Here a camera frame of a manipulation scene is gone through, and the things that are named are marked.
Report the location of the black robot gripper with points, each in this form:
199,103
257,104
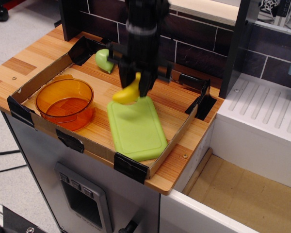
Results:
140,54

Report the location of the yellow toy banana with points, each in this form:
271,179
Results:
130,93

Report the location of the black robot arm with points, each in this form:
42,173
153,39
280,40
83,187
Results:
147,13

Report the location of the cardboard fence with black tape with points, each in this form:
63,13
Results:
185,108

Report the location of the orange transparent plastic pot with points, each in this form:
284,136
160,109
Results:
67,102

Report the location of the green toy pear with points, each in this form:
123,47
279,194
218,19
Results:
102,61

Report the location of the green plastic cutting board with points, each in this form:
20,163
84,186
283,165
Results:
136,130

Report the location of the grey toy oven cabinet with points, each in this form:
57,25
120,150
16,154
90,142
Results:
83,194

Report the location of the white toy sink unit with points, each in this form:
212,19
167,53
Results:
239,177

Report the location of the black vertical post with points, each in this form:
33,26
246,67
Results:
247,16

